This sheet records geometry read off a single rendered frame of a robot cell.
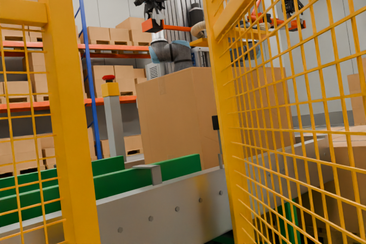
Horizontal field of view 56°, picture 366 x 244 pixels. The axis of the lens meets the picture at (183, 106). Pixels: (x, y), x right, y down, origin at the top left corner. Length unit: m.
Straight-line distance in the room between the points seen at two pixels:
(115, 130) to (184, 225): 0.93
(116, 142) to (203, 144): 0.65
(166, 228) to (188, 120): 0.49
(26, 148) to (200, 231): 7.65
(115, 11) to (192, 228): 10.77
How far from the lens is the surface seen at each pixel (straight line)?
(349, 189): 1.79
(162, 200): 0.92
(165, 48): 2.20
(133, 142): 9.52
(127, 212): 0.86
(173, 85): 1.35
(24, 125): 9.86
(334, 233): 1.89
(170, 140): 1.40
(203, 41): 1.72
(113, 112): 1.80
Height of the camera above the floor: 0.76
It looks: 2 degrees up
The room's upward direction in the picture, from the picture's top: 7 degrees counter-clockwise
